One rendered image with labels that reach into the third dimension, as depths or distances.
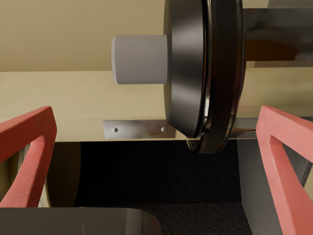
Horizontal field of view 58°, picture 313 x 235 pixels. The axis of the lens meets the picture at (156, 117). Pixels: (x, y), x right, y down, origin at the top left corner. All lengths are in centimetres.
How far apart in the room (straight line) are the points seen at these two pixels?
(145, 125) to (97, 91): 8
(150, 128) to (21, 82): 17
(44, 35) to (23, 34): 5
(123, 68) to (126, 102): 14
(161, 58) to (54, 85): 21
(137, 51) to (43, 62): 61
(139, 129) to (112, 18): 44
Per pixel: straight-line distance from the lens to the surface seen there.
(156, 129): 28
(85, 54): 72
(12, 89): 36
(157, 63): 15
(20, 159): 40
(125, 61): 15
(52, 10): 71
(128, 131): 28
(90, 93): 32
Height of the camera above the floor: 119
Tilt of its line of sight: 1 degrees down
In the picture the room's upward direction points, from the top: 91 degrees counter-clockwise
